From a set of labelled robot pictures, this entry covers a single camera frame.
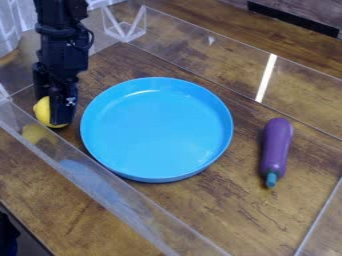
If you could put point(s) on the clear acrylic enclosure wall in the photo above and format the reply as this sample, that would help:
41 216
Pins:
273 71

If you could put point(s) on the blue round tray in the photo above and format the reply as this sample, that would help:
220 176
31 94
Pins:
156 129

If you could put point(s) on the white patterned curtain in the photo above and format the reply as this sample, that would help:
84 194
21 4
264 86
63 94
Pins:
21 14

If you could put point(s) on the purple toy eggplant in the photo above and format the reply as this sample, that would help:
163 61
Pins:
277 139

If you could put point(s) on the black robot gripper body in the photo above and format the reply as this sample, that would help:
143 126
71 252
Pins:
65 39

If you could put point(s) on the yellow lemon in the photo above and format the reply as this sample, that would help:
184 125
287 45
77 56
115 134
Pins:
41 111

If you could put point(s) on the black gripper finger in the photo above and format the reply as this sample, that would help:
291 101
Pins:
63 101
40 81

